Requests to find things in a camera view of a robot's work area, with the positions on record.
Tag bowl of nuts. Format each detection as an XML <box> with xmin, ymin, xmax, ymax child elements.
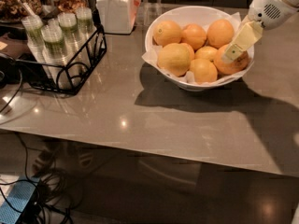
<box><xmin>0</xmin><ymin>0</ymin><xmax>42</xmax><ymax>23</ymax></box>

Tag small centre orange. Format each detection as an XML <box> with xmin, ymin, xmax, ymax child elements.
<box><xmin>194</xmin><ymin>46</ymin><xmax>218</xmax><ymax>62</ymax></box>

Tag plastic cup stack far left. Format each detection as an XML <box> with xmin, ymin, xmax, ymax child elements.
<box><xmin>21</xmin><ymin>15</ymin><xmax>45</xmax><ymax>63</ymax></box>

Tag blue box on floor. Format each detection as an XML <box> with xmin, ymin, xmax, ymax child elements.
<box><xmin>0</xmin><ymin>175</ymin><xmax>39</xmax><ymax>224</ymax></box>

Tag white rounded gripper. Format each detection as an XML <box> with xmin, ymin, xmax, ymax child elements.
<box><xmin>221</xmin><ymin>0</ymin><xmax>297</xmax><ymax>63</ymax></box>

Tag white canister with clamp lid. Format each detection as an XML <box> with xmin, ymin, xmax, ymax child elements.
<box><xmin>96</xmin><ymin>0</ymin><xmax>134</xmax><ymax>35</ymax></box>

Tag plastic cup stack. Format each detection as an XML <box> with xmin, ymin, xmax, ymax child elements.
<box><xmin>76</xmin><ymin>7</ymin><xmax>95</xmax><ymax>35</ymax></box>
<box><xmin>41</xmin><ymin>25</ymin><xmax>76</xmax><ymax>90</ymax></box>
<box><xmin>21</xmin><ymin>15</ymin><xmax>45</xmax><ymax>63</ymax></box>
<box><xmin>58</xmin><ymin>12</ymin><xmax>81</xmax><ymax>53</ymax></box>

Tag plastic cup stack front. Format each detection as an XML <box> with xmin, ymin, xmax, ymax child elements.
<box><xmin>41</xmin><ymin>25</ymin><xmax>76</xmax><ymax>90</ymax></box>

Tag plastic cup stack back right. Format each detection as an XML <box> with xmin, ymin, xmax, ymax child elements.
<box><xmin>76</xmin><ymin>7</ymin><xmax>95</xmax><ymax>35</ymax></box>

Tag black cables on floor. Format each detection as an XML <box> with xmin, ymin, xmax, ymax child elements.
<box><xmin>0</xmin><ymin>131</ymin><xmax>94</xmax><ymax>224</ymax></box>

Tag large yellowish front-left orange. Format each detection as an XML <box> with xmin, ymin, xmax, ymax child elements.
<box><xmin>157</xmin><ymin>43</ymin><xmax>191</xmax><ymax>77</ymax></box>

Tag white ceramic bowl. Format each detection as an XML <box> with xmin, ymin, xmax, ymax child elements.
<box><xmin>144</xmin><ymin>5</ymin><xmax>255</xmax><ymax>92</ymax></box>

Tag tray of dried snacks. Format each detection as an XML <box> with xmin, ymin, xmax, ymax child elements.
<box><xmin>55</xmin><ymin>0</ymin><xmax>86</xmax><ymax>13</ymax></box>

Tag plastic cup stack back middle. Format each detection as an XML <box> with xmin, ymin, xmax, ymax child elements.
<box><xmin>58</xmin><ymin>12</ymin><xmax>81</xmax><ymax>53</ymax></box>

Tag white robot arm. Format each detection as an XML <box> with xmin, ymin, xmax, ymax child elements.
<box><xmin>221</xmin><ymin>0</ymin><xmax>299</xmax><ymax>63</ymax></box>

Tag black device at left edge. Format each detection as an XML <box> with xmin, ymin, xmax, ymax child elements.
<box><xmin>0</xmin><ymin>53</ymin><xmax>21</xmax><ymax>89</ymax></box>

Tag black wire basket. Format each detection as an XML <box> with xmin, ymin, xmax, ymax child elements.
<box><xmin>16</xmin><ymin>16</ymin><xmax>107</xmax><ymax>94</ymax></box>

